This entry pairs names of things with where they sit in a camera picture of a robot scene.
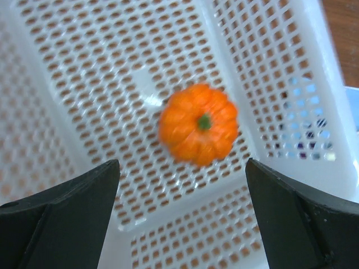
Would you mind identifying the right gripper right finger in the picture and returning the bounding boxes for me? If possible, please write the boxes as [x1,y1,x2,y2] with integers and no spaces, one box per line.
[245,159,358,268]

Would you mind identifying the orange fake pumpkin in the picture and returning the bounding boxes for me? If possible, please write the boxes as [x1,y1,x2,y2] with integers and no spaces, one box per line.
[158,84,238,166]

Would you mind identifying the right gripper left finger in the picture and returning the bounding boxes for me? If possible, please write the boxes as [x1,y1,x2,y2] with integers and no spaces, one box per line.
[1,159,120,268]

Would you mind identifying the white perforated plastic basket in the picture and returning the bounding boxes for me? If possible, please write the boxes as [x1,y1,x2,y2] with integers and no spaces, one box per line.
[1,1,358,268]

